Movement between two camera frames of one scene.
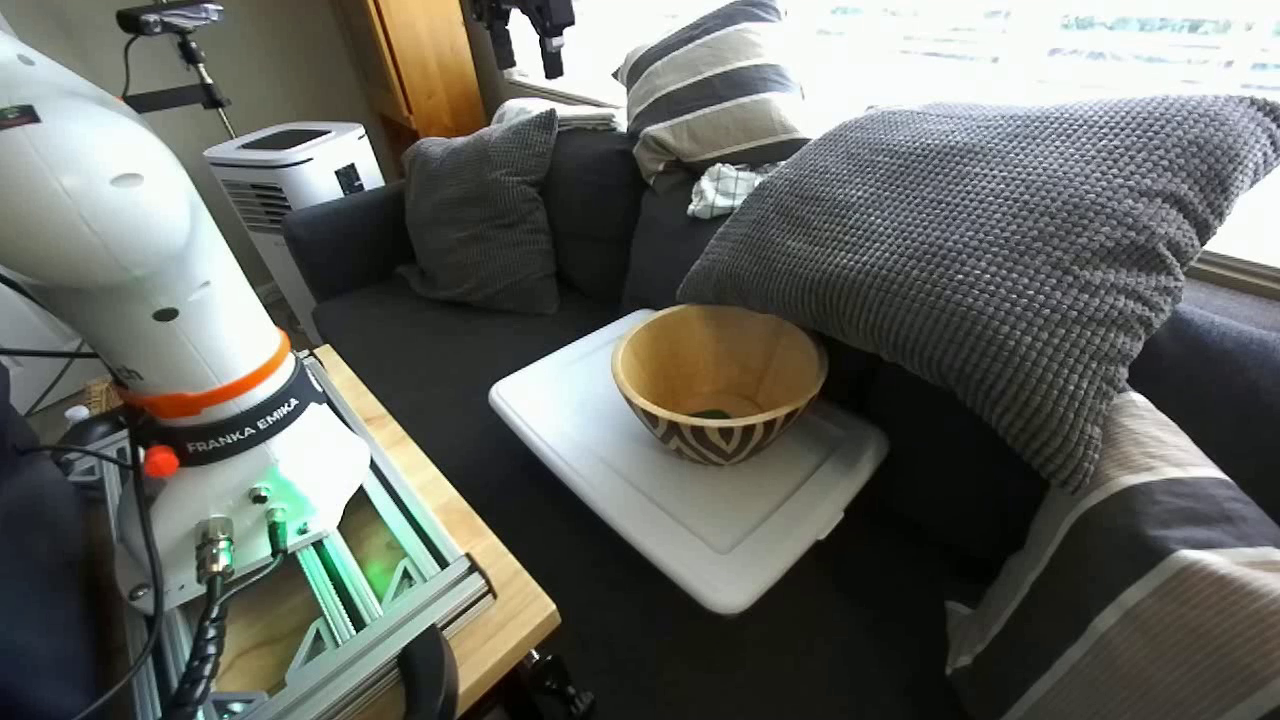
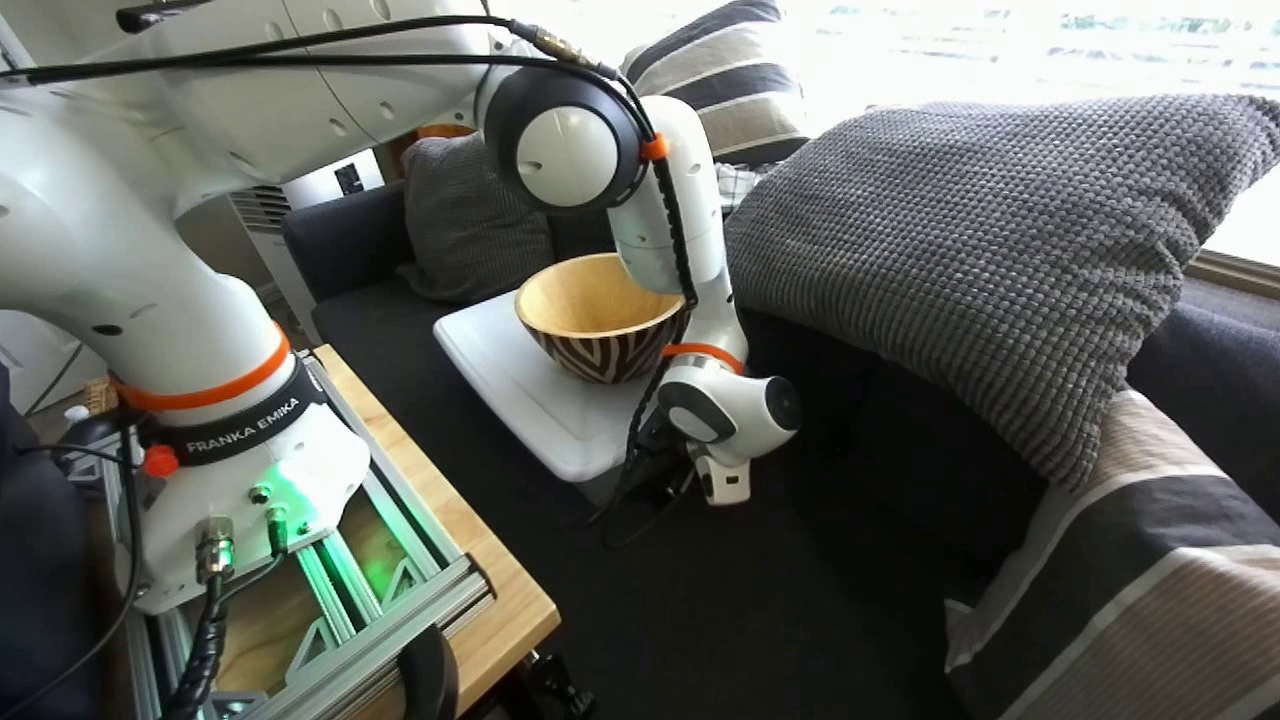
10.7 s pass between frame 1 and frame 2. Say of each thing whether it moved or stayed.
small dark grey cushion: stayed
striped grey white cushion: stayed
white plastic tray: moved
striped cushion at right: stayed
